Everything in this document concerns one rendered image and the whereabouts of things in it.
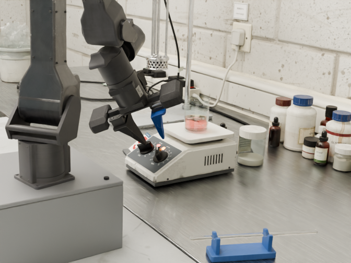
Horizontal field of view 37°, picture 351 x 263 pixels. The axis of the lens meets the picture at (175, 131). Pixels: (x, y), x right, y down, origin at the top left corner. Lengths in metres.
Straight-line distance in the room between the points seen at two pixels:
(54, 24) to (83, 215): 0.27
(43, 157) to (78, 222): 0.10
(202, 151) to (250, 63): 0.64
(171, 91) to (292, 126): 0.43
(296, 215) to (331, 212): 0.07
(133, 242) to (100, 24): 0.36
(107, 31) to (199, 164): 0.34
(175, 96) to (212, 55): 0.85
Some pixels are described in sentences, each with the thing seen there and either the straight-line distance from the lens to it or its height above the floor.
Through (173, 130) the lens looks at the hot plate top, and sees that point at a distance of 1.10.
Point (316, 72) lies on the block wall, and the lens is 1.48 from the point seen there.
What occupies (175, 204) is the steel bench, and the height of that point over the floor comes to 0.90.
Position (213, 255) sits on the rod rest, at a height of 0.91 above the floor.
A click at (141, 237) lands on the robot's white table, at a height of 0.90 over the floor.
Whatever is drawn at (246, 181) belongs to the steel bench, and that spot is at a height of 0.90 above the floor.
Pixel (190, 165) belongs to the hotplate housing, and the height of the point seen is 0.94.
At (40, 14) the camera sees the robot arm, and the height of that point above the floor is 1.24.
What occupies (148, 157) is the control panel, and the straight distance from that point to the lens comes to 1.08.
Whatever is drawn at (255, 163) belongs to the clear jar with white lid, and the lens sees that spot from 1.18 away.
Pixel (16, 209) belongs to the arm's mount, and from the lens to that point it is 0.72.
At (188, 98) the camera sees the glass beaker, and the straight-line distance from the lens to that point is 1.11.
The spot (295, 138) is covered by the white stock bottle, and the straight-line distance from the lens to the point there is 1.31.
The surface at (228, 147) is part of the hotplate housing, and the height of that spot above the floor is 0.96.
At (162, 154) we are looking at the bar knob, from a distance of 1.06.
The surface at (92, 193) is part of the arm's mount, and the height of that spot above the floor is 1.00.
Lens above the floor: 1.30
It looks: 16 degrees down
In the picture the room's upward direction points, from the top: 2 degrees clockwise
